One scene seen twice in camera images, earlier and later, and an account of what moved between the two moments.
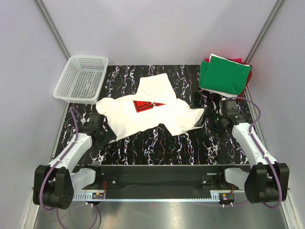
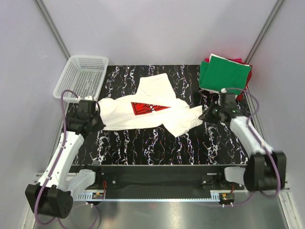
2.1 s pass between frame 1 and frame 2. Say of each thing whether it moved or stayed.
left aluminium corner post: stayed
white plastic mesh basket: stayed
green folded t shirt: stayed
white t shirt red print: stayed
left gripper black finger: moved
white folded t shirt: stayed
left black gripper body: moved
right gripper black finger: moved
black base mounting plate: stayed
